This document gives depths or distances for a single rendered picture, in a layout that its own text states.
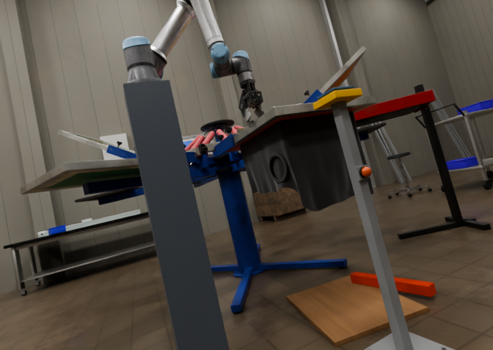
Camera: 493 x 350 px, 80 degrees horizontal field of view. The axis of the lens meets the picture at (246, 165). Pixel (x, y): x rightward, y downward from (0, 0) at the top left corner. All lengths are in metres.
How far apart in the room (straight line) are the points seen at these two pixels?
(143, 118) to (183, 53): 5.69
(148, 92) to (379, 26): 9.27
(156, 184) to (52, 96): 5.41
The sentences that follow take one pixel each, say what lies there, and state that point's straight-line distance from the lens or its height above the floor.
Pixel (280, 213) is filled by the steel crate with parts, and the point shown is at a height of 0.15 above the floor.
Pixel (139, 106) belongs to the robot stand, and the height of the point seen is 1.10.
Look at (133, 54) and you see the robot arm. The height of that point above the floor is 1.34.
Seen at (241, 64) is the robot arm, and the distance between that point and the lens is 1.46.
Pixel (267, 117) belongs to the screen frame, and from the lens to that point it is 1.28.
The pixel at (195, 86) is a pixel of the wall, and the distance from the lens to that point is 6.58.
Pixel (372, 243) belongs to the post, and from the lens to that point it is 1.18.
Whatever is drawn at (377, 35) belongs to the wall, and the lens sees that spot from 9.93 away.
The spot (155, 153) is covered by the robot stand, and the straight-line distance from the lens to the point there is 1.20.
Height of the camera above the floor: 0.69
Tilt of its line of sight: 5 degrees up
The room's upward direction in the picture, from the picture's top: 13 degrees counter-clockwise
